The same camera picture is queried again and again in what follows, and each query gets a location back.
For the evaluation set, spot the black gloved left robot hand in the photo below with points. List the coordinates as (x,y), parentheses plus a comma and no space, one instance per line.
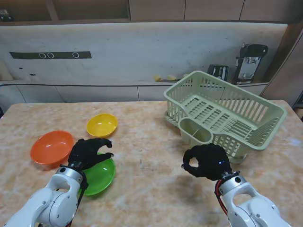
(85,151)

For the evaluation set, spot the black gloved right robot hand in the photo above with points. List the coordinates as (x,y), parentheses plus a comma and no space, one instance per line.
(213,163)

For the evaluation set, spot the green plastic bowl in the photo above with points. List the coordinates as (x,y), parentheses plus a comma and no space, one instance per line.
(101,176)

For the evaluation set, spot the yellow plastic bowl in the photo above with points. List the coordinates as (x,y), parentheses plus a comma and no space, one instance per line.
(101,125)

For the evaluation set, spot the orange plastic bowl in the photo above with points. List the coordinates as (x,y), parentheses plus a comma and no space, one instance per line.
(50,147)

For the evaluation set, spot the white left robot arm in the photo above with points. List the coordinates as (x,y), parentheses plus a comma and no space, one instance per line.
(47,203)

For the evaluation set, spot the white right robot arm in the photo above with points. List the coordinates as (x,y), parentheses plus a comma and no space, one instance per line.
(251,208)

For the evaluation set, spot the pale green plastic dish rack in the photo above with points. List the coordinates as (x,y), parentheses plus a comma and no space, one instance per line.
(189,137)

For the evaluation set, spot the white base cabinets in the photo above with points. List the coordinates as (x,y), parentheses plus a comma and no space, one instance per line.
(94,93)

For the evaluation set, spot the black toaster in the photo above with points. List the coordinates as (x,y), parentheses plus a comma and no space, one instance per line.
(217,71)

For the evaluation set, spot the small yellow fruit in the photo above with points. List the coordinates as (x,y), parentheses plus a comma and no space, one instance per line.
(171,77)
(157,78)

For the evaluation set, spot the black coffee machine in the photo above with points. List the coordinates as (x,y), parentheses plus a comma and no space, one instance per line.
(251,53)

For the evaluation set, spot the dark device on shelf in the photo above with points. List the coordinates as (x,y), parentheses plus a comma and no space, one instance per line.
(5,16)

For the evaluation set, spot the black wall strip with rings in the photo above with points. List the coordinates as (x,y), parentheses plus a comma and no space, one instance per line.
(26,55)

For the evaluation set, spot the wooden wall cabinets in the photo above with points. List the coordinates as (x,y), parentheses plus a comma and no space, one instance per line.
(156,9)

